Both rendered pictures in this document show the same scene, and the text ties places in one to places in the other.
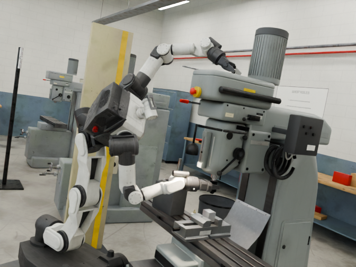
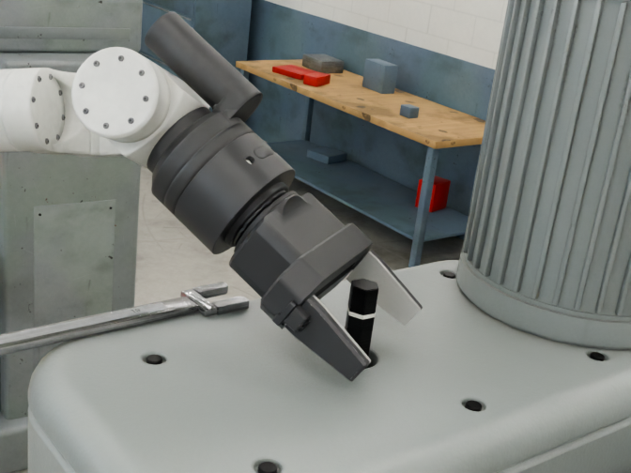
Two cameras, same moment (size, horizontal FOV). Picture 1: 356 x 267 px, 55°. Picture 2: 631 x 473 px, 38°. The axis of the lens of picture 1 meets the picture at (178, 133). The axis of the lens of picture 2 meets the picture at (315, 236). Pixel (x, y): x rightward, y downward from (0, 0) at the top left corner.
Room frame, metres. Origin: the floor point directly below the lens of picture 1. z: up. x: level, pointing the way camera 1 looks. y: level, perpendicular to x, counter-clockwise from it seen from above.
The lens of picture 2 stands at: (1.42, -0.15, 2.22)
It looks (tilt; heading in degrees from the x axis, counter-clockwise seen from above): 21 degrees down; 354
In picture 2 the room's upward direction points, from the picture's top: 7 degrees clockwise
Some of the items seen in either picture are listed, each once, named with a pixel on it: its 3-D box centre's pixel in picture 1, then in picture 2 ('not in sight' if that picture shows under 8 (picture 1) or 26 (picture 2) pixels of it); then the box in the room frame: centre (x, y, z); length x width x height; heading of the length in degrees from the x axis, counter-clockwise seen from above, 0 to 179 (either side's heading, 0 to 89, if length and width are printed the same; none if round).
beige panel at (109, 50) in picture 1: (96, 143); not in sight; (3.43, 0.79, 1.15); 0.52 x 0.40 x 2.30; 123
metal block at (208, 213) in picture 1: (208, 215); not in sight; (2.02, -0.26, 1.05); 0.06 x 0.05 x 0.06; 35
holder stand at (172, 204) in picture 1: (169, 196); not in sight; (2.35, -0.01, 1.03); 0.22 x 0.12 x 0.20; 39
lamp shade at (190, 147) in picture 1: (192, 148); not in sight; (1.89, -0.09, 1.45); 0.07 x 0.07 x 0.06
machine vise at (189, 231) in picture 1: (203, 225); not in sight; (2.00, -0.24, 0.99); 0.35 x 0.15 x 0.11; 125
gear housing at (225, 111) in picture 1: (231, 112); not in sight; (2.05, -0.29, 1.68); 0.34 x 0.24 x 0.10; 123
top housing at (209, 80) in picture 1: (232, 89); (355, 440); (2.03, -0.27, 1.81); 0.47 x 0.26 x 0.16; 123
